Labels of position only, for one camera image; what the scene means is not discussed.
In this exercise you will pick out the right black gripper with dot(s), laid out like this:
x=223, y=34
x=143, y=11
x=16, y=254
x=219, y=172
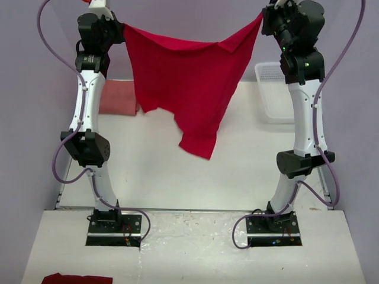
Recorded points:
x=270, y=12

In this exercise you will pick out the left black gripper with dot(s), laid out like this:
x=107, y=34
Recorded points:
x=118, y=26

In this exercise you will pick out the bright red t shirt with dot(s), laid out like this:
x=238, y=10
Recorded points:
x=193, y=80

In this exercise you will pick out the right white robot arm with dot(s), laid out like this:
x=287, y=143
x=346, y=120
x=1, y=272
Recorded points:
x=295, y=25

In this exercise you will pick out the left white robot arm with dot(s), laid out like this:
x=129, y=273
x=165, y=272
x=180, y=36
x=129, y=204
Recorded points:
x=82, y=140

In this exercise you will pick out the folded pink t shirt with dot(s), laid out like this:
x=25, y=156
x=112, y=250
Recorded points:
x=118, y=98

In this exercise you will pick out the white plastic basket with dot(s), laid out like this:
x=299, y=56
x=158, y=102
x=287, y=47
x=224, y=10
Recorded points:
x=274, y=93

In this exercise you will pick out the dark red cloth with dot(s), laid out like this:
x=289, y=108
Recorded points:
x=58, y=278

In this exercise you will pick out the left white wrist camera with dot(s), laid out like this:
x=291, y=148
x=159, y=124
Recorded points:
x=99, y=6

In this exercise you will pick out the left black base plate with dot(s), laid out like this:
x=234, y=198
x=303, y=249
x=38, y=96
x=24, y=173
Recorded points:
x=120, y=231

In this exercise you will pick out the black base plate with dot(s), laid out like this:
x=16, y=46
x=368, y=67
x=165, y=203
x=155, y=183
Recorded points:
x=120, y=231
x=280, y=231

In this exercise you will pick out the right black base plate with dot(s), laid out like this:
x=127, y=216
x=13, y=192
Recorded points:
x=280, y=231

